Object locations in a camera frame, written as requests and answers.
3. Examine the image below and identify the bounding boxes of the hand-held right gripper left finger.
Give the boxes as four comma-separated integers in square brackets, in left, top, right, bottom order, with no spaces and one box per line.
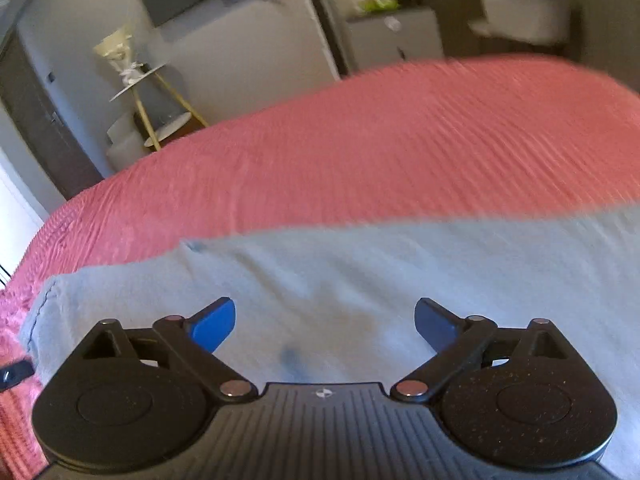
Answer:
[80,297,258,403]

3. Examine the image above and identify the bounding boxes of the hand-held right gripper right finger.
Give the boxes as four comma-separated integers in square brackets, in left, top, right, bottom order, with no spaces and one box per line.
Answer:
[389,297,577,404]

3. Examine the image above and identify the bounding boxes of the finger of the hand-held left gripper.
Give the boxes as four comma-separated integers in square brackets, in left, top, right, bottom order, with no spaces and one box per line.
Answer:
[0,360,35,392]

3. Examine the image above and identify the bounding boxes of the grey pants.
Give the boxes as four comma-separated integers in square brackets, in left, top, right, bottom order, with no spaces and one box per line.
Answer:
[17,207,640,480]

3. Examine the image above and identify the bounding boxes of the pink ribbed blanket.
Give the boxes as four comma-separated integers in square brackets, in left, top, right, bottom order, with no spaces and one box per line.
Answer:
[0,52,640,480]

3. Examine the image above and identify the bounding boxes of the dark wooden door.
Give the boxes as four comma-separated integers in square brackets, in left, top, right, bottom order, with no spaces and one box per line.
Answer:
[0,30,104,201]

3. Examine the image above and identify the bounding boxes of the round white side table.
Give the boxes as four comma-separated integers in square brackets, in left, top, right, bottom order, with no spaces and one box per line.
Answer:
[109,62,209,152]

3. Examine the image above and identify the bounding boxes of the grey nightstand cabinet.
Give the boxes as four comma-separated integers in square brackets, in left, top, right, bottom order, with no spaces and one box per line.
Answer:
[345,7,446,75]

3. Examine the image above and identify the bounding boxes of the cream wrapped bouquet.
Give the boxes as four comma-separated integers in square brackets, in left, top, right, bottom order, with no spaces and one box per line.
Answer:
[92,27,147,87]

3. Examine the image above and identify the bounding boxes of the white tower air conditioner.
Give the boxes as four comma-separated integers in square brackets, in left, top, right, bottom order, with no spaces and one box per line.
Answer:
[282,0,352,81]

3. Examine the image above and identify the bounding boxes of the green packet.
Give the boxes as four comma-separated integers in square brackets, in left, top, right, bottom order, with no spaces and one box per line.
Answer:
[354,0,401,14]

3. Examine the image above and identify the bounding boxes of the white shell-back chair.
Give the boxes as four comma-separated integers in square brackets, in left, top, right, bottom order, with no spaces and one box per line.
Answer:
[469,0,576,43]

